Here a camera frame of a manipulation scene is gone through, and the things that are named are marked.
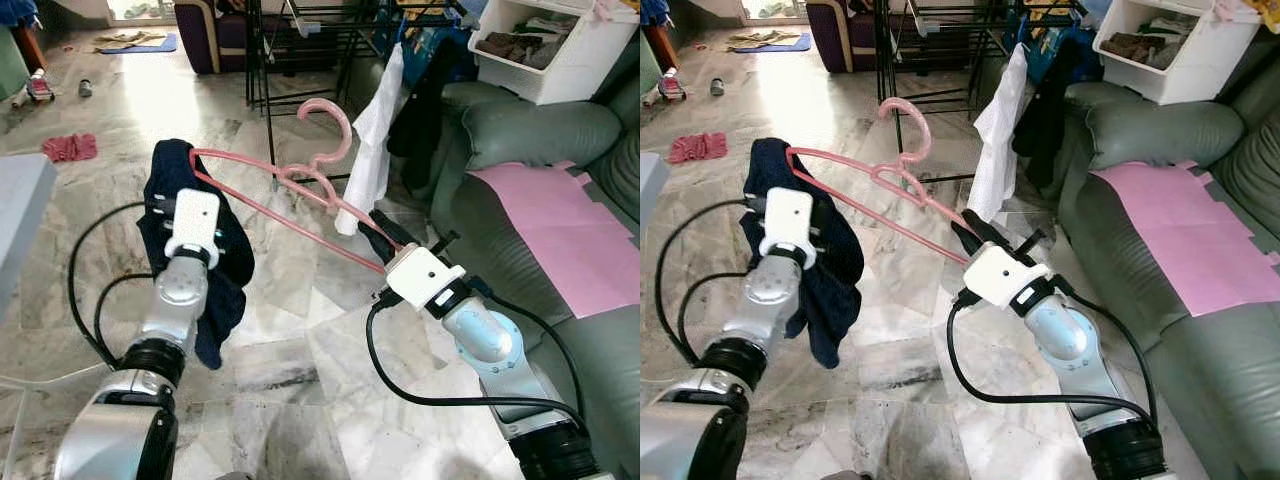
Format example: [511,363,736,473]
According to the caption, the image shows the dark red rag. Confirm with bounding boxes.
[42,133,99,164]
[668,132,728,165]

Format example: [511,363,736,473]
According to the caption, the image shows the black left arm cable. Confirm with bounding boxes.
[93,270,163,346]
[66,198,167,373]
[678,268,761,346]
[653,196,766,369]

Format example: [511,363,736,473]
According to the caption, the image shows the pink plastic hanger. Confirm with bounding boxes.
[785,97,986,266]
[188,98,401,273]

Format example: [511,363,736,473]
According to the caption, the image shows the black metal drying rack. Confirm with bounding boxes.
[873,0,1096,186]
[243,0,481,191]

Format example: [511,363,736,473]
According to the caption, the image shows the brown folded clothes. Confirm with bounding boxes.
[478,30,561,71]
[1103,30,1196,71]

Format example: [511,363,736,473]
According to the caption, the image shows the navy garment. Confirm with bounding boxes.
[137,138,256,371]
[738,137,866,369]

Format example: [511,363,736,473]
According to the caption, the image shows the green armchair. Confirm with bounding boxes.
[640,28,659,96]
[0,25,31,101]

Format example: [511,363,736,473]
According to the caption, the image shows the blue bordered floor mat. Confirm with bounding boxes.
[725,30,813,54]
[93,30,179,55]

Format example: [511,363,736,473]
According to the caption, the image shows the white t-shirt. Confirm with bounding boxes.
[968,42,1031,223]
[335,42,406,238]

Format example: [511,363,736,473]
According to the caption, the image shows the pink foam mat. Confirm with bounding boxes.
[1090,160,1280,319]
[468,160,641,321]

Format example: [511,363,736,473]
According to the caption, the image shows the white plastic storage box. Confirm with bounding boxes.
[1092,0,1263,106]
[468,0,641,106]

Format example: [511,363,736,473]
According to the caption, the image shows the light grey folding table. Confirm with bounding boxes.
[0,153,58,321]
[640,152,669,216]

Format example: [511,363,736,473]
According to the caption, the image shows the green leather sofa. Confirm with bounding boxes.
[430,35,641,480]
[1055,35,1280,480]

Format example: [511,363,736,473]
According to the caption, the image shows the child in blue shorts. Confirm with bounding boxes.
[0,0,56,103]
[640,0,689,103]

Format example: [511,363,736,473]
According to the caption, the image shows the black garment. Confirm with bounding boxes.
[388,35,471,191]
[1012,35,1086,186]

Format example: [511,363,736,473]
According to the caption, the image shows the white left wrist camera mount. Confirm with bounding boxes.
[163,188,221,263]
[758,188,816,269]

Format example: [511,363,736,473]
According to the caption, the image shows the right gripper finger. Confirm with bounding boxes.
[374,208,421,247]
[950,220,989,263]
[364,214,401,259]
[962,214,1009,251]

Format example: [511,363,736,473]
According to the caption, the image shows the blue printed garment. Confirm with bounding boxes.
[395,20,476,86]
[1025,15,1101,81]

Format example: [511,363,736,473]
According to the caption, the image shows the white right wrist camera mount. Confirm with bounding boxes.
[963,243,1051,309]
[385,245,468,311]

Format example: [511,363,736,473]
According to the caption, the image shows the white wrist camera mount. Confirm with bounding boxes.
[758,188,816,269]
[385,245,468,311]
[163,188,221,263]
[963,243,1051,309]

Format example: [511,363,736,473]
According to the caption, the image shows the purple armchair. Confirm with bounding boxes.
[173,0,263,76]
[805,0,881,73]

